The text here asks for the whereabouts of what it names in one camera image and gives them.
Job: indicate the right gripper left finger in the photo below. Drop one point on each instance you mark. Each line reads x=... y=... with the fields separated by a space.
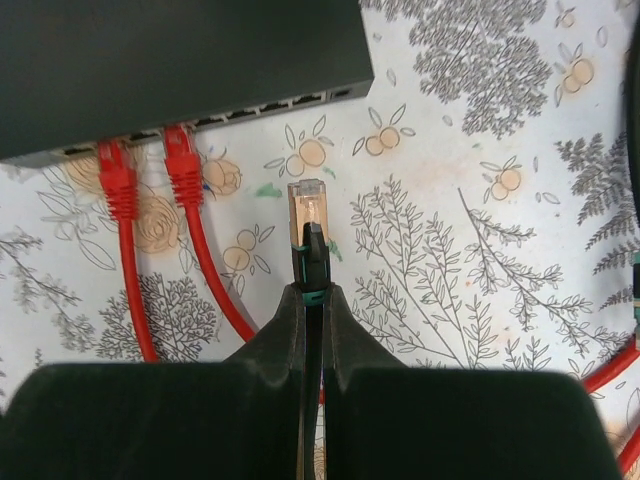
x=235 y=419

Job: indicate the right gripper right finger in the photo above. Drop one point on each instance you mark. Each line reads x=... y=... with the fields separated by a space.
x=386 y=420

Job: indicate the black network switch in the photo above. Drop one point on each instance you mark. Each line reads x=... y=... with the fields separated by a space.
x=77 y=72

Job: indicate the floral tablecloth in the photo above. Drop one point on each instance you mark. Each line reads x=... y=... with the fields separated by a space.
x=478 y=208

